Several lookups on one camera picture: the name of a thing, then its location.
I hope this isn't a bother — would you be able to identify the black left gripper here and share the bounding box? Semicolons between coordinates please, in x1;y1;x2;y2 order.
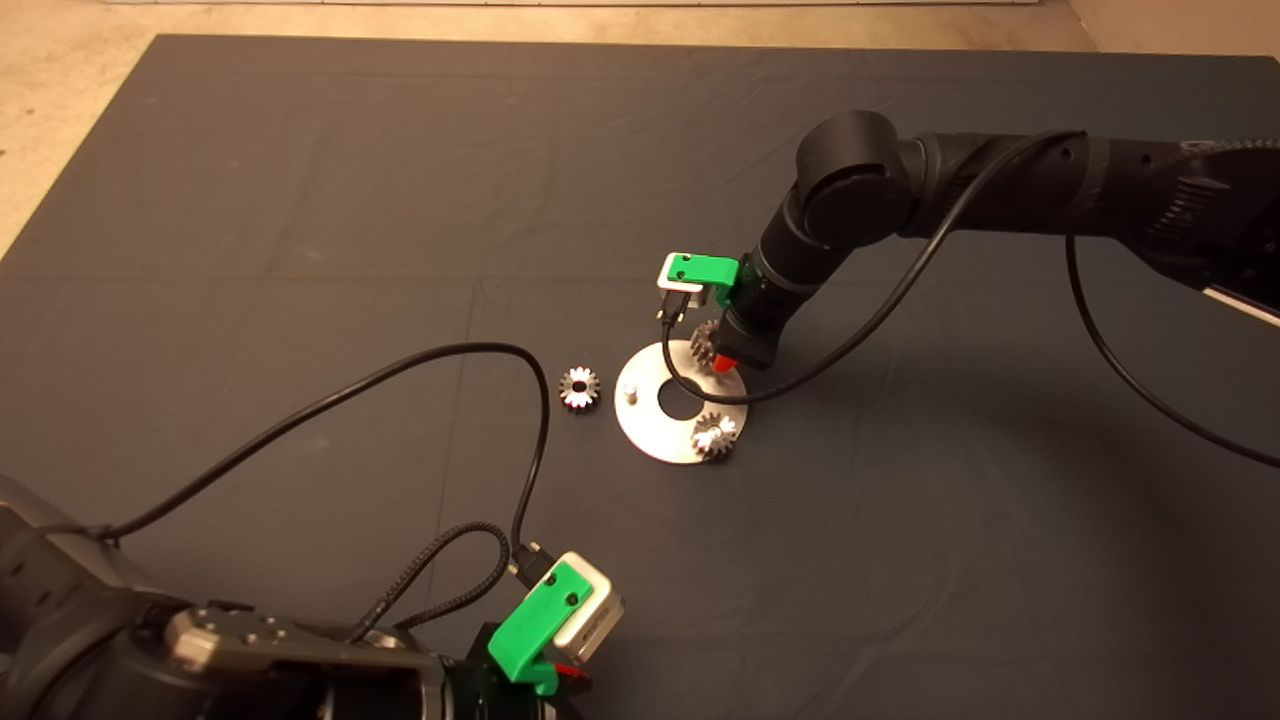
445;622;594;720

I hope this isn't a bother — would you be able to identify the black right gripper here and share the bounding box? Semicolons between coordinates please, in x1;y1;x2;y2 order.
711;285;788;374

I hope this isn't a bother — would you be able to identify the round metal carrier plate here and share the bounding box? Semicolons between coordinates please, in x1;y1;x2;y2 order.
615;340;749;465

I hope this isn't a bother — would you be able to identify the dark grey table cloth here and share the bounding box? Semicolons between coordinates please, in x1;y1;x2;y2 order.
0;35;1280;720

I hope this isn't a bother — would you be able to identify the bright green camera mount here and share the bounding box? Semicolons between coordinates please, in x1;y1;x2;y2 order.
665;253;742;309
488;573;595;697

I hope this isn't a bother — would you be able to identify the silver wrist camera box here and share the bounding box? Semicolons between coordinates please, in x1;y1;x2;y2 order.
520;550;626;664
656;253;713;323

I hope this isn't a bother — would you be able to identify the black braided cable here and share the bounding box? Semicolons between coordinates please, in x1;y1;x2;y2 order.
348;520;511;641
1180;138;1280;161

